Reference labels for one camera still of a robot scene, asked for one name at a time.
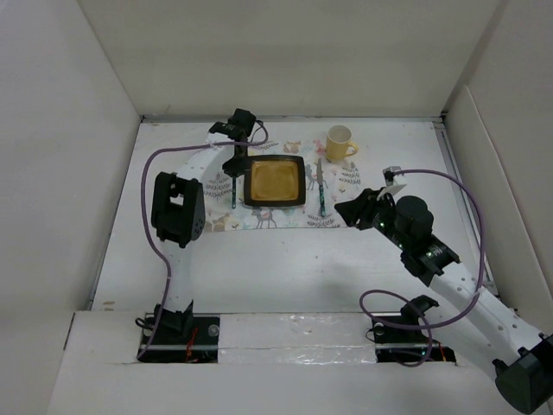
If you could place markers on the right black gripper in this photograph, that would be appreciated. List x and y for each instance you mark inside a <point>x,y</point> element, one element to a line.
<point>361,207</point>

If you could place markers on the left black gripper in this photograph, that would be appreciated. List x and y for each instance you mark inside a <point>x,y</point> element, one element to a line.
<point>238,168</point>

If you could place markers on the fork with teal handle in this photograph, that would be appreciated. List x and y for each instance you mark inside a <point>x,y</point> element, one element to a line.
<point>234,192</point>

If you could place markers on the square black yellow plate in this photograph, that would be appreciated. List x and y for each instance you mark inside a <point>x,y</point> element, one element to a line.
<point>274,181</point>

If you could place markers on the knife with blue handle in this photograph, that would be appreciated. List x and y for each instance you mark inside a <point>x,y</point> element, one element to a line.
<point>321,187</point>

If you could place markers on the yellow ceramic mug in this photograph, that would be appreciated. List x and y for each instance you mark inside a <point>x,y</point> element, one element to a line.
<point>340,144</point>

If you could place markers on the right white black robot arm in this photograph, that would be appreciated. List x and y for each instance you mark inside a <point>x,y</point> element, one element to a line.
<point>517,355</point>

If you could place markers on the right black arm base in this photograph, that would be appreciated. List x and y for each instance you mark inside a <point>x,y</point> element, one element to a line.
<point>406,348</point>

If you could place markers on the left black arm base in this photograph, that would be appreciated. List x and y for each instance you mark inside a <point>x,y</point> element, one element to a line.
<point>178,337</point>

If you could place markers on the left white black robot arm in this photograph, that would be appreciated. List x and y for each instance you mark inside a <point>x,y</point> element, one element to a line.
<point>178,212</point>

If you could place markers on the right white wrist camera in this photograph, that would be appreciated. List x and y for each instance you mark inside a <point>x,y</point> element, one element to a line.
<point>394,182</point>

